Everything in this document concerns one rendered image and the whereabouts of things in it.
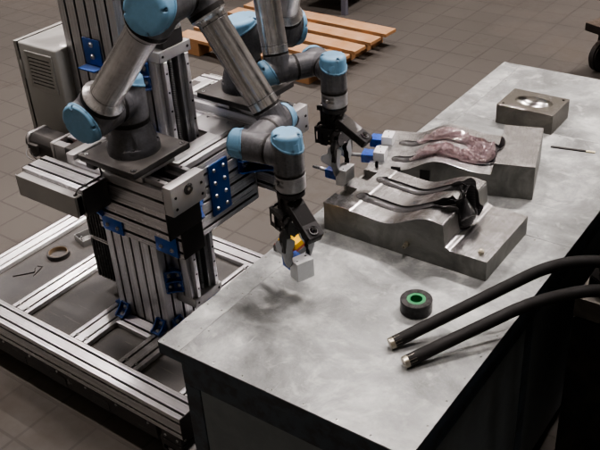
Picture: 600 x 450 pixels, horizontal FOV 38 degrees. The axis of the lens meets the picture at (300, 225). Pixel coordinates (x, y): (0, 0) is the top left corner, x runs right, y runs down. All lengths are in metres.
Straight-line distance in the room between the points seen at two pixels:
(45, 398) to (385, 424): 1.71
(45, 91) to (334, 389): 1.43
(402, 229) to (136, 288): 1.14
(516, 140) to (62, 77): 1.40
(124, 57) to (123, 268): 1.14
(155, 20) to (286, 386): 0.87
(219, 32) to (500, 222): 0.91
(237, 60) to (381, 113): 2.94
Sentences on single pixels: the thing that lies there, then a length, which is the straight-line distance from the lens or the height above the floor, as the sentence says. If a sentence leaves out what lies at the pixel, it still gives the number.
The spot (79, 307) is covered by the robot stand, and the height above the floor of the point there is 0.21.
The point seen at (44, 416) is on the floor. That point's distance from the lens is 3.27.
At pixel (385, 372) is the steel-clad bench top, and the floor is 0.80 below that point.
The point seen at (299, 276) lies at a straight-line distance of 2.21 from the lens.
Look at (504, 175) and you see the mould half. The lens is 2.64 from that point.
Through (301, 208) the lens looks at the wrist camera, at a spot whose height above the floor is 1.06.
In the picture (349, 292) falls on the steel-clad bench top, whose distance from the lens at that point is 2.26.
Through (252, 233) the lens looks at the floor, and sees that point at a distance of 4.01.
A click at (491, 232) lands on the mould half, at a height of 0.86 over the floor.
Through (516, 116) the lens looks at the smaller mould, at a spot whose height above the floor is 0.84.
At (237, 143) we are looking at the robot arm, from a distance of 2.10.
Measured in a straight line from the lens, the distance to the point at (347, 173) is 2.59.
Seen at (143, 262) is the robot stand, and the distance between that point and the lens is 3.02.
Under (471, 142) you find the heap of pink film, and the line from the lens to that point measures 2.78.
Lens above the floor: 2.16
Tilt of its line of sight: 32 degrees down
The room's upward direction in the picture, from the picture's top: 4 degrees counter-clockwise
